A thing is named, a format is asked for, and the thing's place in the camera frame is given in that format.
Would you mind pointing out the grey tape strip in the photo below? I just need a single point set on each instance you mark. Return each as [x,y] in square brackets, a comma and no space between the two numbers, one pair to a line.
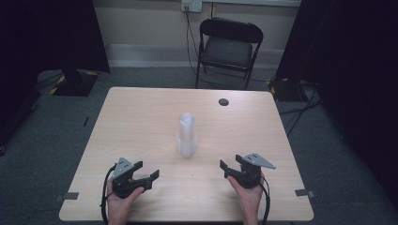
[70,196]
[303,192]

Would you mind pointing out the stack of clear plastic cups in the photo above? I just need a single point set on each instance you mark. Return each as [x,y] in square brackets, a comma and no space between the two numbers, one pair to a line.
[186,137]

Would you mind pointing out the light wooden table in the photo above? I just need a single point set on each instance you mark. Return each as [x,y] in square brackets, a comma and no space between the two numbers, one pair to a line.
[200,193]

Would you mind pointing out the person's left hand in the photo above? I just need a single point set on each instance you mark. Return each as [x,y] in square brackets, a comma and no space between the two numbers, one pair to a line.
[119,206]

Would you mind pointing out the black round table grommet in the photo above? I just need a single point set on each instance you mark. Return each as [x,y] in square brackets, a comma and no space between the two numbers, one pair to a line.
[223,102]

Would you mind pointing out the black folding chair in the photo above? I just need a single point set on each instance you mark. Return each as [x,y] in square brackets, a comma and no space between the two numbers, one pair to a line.
[227,50]

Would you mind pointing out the person's right hand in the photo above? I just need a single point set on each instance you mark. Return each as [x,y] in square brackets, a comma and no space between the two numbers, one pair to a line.
[250,200]

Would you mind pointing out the black curtain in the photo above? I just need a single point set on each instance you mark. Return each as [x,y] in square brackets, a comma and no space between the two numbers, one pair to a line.
[353,62]
[37,40]

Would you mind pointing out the black stand base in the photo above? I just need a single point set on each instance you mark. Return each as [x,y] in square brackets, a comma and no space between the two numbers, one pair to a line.
[76,82]
[286,90]

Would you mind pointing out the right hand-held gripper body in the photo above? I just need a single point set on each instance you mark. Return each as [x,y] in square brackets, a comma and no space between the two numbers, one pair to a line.
[250,176]

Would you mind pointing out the white wall socket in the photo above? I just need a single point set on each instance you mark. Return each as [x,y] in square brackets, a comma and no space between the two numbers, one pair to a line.
[191,5]

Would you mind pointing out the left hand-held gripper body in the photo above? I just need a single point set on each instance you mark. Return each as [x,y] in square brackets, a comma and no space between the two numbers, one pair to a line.
[123,186]

